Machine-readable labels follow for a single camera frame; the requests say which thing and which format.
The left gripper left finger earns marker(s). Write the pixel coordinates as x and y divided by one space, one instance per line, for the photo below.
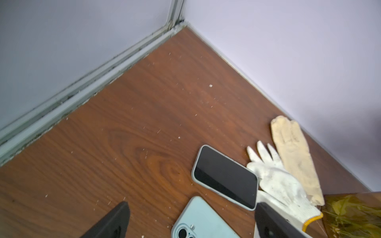
113 225

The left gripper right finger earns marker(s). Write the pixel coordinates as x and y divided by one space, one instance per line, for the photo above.
270 224

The mint green phone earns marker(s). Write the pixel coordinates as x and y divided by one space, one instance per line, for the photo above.
199 220

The grey plastic storage box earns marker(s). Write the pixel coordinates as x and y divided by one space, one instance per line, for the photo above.
263 197

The white cotton glove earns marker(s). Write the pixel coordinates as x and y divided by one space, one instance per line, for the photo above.
279 189

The cream rubber glove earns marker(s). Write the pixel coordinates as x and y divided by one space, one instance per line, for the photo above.
294 151

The artificial plant in vase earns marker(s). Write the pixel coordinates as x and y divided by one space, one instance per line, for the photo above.
352 215

